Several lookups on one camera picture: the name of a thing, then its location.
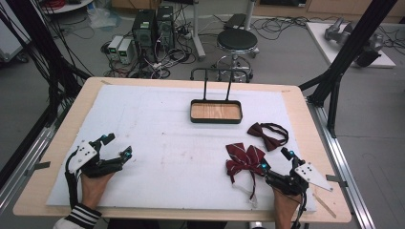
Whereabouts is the grey and black robot part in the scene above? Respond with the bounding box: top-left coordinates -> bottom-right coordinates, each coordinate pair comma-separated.
353,32 -> 386,69

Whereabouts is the striped red bow tie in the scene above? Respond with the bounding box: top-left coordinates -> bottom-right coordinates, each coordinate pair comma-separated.
224,142 -> 267,210

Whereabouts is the black flat box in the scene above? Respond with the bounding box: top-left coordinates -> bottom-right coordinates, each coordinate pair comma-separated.
224,12 -> 248,31

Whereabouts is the black rack with wooden tray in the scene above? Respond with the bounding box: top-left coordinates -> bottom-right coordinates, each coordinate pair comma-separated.
189,67 -> 251,125

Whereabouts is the grey power supply unit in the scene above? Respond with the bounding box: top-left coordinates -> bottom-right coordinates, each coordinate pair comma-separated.
117,37 -> 134,65
107,34 -> 124,62

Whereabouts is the white floor platform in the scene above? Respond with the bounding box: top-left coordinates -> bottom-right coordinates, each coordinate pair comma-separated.
305,21 -> 397,70

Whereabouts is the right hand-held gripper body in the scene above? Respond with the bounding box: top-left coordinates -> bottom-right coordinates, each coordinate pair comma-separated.
264,161 -> 334,197

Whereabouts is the plain dark red bow tie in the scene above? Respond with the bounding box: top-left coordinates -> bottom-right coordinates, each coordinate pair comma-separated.
246,121 -> 290,153

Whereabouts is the light wooden table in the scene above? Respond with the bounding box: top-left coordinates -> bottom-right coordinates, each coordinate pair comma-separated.
12,75 -> 352,224

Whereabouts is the large black computer tower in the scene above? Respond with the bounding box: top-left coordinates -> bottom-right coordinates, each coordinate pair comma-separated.
131,9 -> 159,63

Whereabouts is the clear plastic bag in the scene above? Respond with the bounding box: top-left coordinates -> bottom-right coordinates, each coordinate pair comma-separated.
86,5 -> 122,31

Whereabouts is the person's left hand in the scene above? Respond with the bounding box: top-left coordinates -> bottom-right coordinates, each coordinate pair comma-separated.
79,171 -> 117,212

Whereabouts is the black frame stand with cables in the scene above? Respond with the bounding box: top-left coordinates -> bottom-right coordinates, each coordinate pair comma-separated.
0,0 -> 94,128

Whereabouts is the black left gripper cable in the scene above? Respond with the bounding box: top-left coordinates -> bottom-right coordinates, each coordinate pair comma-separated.
64,149 -> 80,210

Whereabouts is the grey desk leg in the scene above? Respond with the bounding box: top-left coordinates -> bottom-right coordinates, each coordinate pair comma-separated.
190,0 -> 207,62

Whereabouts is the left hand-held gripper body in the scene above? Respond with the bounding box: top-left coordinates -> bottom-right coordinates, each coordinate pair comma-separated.
65,139 -> 124,179

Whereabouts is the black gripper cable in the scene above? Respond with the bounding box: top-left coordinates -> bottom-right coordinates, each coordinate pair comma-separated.
64,149 -> 80,210
294,190 -> 309,229

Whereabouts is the thin wooden stick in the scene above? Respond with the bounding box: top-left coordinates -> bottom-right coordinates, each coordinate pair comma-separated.
312,192 -> 338,219

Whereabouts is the metal table bracket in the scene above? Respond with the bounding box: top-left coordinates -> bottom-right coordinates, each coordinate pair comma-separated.
325,173 -> 350,189
24,160 -> 52,177

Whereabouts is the white foam mat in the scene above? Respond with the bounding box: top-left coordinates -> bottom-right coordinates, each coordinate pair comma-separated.
46,84 -> 318,214

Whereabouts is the slim black computer tower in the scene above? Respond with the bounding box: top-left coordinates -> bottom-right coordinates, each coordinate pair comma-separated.
156,5 -> 176,52

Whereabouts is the person's right hand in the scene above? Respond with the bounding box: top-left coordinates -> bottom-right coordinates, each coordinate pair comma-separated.
272,186 -> 304,222

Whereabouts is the aluminium rail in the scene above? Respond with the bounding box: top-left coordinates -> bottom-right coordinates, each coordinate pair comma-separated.
305,96 -> 379,229
0,103 -> 73,213

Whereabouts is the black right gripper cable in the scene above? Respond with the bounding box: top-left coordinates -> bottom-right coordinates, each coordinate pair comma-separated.
294,190 -> 309,229

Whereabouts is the round white table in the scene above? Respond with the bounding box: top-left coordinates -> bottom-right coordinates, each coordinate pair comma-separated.
40,0 -> 96,15

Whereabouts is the black round stool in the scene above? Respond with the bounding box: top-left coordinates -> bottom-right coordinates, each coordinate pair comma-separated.
211,28 -> 261,83

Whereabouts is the tangle of floor cables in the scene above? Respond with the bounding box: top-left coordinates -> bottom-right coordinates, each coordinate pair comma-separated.
100,18 -> 200,80

